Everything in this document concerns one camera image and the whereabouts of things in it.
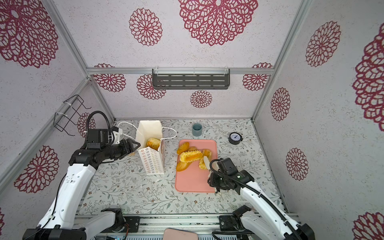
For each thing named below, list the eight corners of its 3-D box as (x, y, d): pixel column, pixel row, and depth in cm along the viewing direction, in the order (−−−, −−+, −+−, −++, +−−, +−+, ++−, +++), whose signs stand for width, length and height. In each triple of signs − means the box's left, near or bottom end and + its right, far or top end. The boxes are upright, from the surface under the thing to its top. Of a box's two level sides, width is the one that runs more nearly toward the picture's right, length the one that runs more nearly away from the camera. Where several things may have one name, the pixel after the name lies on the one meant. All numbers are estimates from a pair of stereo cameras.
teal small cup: (192, 136, 112) (192, 131, 107) (192, 128, 117) (192, 123, 112) (202, 136, 112) (202, 131, 107) (201, 128, 117) (202, 123, 112)
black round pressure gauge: (229, 144, 107) (230, 141, 105) (227, 135, 113) (228, 132, 110) (242, 144, 107) (243, 141, 105) (239, 135, 113) (241, 132, 110)
